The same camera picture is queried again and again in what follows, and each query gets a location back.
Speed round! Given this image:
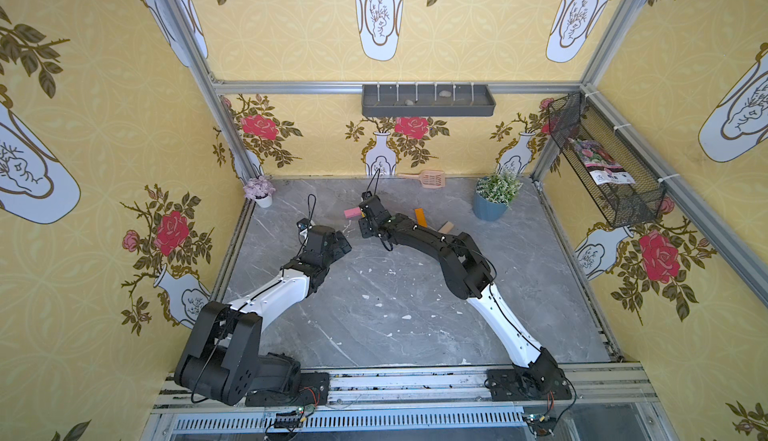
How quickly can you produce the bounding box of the pink wooden block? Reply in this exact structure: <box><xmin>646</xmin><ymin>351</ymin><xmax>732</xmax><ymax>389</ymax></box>
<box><xmin>344</xmin><ymin>207</ymin><xmax>362</xmax><ymax>219</ymax></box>

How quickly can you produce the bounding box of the orange wooden block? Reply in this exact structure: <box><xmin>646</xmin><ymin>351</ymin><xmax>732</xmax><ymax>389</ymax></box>
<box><xmin>414</xmin><ymin>208</ymin><xmax>428</xmax><ymax>227</ymax></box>

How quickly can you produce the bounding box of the natural wooden block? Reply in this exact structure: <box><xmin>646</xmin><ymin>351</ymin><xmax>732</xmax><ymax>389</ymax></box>
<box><xmin>438</xmin><ymin>221</ymin><xmax>454</xmax><ymax>234</ymax></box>

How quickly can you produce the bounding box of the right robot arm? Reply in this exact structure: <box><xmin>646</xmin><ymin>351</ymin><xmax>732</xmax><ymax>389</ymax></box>
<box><xmin>359</xmin><ymin>191</ymin><xmax>575</xmax><ymax>402</ymax></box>

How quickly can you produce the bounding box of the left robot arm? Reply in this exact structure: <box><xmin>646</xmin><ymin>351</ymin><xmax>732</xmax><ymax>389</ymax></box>
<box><xmin>174</xmin><ymin>219</ymin><xmax>351</xmax><ymax>406</ymax></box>

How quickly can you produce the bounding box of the pink plastic scoop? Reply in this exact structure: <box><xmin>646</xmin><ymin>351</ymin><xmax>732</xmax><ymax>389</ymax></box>
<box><xmin>397</xmin><ymin>169</ymin><xmax>446</xmax><ymax>189</ymax></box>

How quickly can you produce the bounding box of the small pink flower pot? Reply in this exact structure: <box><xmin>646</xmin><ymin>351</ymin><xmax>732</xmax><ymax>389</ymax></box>
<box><xmin>243</xmin><ymin>175</ymin><xmax>276</xmax><ymax>208</ymax></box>

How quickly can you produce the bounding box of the blue plant pot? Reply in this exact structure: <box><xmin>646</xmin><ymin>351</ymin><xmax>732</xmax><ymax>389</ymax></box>
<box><xmin>473</xmin><ymin>192</ymin><xmax>508</xmax><ymax>222</ymax></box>

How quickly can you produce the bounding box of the green artificial plant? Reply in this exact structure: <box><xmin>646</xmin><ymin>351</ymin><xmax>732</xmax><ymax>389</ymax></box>
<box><xmin>476</xmin><ymin>170</ymin><xmax>523</xmax><ymax>205</ymax></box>

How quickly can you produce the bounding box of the printed packet in basket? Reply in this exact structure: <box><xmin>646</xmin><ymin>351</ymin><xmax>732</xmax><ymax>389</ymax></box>
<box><xmin>570</xmin><ymin>139</ymin><xmax>635</xmax><ymax>185</ymax></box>

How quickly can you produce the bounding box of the grey wall shelf tray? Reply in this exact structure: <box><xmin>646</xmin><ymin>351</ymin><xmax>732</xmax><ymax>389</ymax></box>
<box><xmin>361</xmin><ymin>82</ymin><xmax>497</xmax><ymax>118</ymax></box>

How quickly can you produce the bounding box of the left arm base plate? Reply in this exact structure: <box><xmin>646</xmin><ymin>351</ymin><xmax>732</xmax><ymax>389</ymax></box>
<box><xmin>245</xmin><ymin>372</ymin><xmax>330</xmax><ymax>407</ymax></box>

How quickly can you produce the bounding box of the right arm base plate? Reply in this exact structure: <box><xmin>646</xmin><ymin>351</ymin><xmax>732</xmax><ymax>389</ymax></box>
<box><xmin>484</xmin><ymin>367</ymin><xmax>573</xmax><ymax>401</ymax></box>

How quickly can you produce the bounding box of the black wire basket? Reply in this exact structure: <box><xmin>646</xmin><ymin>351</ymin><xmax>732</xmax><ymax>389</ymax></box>
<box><xmin>545</xmin><ymin>93</ymin><xmax>666</xmax><ymax>227</ymax></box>

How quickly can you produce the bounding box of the aluminium front rail frame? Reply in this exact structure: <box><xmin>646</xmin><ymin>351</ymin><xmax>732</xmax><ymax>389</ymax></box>
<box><xmin>141</xmin><ymin>363</ymin><xmax>678</xmax><ymax>440</ymax></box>

